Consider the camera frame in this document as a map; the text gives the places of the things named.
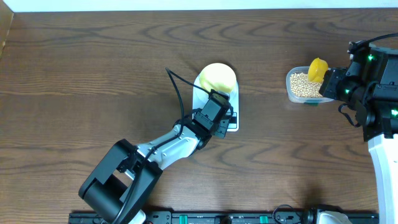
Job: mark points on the soybeans pile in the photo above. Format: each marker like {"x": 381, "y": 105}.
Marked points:
{"x": 301, "y": 87}

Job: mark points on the yellow measuring scoop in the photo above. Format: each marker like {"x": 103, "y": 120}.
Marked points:
{"x": 317, "y": 70}

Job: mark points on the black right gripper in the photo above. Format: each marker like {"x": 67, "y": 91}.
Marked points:
{"x": 333, "y": 76}

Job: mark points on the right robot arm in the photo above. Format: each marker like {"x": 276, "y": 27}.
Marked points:
{"x": 368, "y": 86}

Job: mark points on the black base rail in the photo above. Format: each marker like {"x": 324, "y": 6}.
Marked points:
{"x": 284, "y": 214}

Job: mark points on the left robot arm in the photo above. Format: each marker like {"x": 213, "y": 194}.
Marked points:
{"x": 121, "y": 183}

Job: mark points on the yellow plastic bowl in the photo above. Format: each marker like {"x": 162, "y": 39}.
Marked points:
{"x": 218, "y": 77}

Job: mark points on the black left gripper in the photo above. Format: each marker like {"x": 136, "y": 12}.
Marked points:
{"x": 221, "y": 133}

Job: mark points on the white digital kitchen scale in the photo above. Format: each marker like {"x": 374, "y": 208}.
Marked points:
{"x": 200, "y": 98}

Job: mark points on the clear plastic container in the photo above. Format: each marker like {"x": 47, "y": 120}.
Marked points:
{"x": 295, "y": 99}

